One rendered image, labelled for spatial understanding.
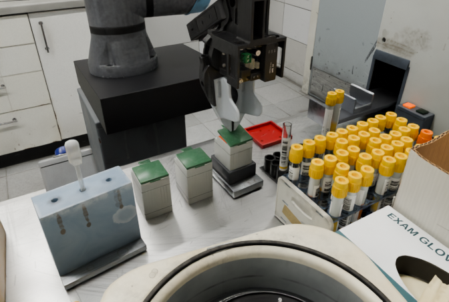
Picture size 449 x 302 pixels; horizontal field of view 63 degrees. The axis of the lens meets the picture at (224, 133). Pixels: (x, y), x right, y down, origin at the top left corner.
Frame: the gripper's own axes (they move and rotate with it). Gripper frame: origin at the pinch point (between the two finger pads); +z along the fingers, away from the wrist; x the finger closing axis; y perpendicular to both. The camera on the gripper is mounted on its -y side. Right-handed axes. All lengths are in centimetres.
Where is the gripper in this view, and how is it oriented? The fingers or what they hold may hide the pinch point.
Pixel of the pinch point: (229, 120)
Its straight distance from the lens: 54.3
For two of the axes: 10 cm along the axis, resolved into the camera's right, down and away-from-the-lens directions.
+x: 8.5, -2.7, 4.5
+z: 0.0, 8.6, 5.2
